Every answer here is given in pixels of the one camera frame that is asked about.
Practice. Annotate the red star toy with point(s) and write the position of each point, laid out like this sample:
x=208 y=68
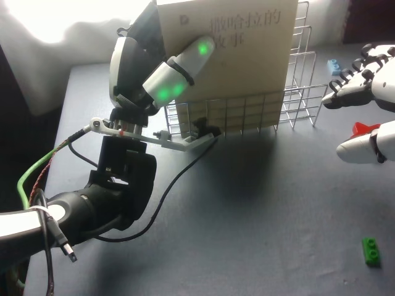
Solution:
x=361 y=128

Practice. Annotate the grey table cloth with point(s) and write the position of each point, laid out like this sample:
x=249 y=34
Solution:
x=247 y=231

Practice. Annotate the green toy brick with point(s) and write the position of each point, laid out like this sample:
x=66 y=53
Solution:
x=371 y=251

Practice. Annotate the white curtain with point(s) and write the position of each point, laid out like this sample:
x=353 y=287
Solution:
x=77 y=40

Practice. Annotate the blue toy brick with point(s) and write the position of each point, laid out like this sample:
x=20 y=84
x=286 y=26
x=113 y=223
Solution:
x=334 y=66

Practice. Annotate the beige paperback book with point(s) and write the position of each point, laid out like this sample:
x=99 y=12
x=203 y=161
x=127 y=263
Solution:
x=247 y=68

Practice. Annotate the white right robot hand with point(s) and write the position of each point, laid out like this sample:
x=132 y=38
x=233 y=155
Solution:
x=382 y=86

